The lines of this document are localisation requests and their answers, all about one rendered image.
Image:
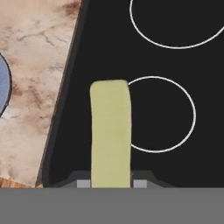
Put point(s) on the pale yellow butter stick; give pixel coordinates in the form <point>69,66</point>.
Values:
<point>110,134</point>

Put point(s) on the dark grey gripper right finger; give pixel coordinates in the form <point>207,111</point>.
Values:
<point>143,177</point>

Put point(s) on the blue round plate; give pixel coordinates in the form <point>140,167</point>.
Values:
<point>3,84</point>

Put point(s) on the black glass hob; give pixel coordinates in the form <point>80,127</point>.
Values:
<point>163,64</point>

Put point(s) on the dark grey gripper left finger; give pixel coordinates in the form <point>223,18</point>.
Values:
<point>79,178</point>

